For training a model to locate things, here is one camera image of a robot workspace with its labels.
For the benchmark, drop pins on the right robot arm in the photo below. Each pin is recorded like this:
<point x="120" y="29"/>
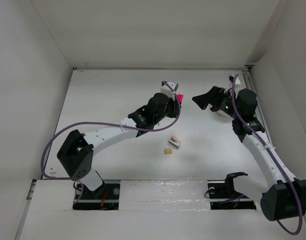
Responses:
<point x="284" y="195"/>

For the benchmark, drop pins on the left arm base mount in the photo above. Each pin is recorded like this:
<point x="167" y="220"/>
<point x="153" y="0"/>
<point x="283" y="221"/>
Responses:
<point x="94" y="193"/>

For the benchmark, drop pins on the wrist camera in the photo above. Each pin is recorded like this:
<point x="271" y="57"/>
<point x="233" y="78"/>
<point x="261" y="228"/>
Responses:
<point x="234" y="78"/>
<point x="169" y="88"/>

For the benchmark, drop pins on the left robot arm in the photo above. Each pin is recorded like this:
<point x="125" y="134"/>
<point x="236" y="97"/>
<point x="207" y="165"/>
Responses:
<point x="78" y="149"/>

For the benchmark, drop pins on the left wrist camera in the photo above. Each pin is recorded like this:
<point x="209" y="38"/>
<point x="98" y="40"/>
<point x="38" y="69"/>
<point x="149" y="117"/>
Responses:
<point x="169" y="88"/>

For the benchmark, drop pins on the small tan eraser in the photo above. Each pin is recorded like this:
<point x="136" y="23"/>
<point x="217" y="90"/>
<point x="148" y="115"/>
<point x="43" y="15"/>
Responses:
<point x="168" y="151"/>

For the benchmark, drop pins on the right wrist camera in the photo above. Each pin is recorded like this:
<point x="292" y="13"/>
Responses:
<point x="234" y="78"/>

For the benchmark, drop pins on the pink eraser in sleeve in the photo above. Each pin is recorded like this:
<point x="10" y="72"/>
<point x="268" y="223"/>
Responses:
<point x="175" y="142"/>

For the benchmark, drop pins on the pink black thick highlighter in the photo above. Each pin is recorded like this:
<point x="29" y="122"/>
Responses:
<point x="180" y="97"/>

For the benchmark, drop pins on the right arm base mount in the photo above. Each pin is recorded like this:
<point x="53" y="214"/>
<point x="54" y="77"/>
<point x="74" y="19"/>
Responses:
<point x="222" y="194"/>

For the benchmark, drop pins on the white round compartment container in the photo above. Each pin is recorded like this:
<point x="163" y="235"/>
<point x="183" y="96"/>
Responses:
<point x="222" y="114"/>

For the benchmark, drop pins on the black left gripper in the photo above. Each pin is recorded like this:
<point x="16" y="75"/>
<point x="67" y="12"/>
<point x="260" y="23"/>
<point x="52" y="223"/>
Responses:
<point x="174" y="107"/>

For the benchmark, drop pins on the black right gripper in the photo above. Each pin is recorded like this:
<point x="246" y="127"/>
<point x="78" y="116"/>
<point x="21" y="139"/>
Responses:
<point x="213" y="97"/>

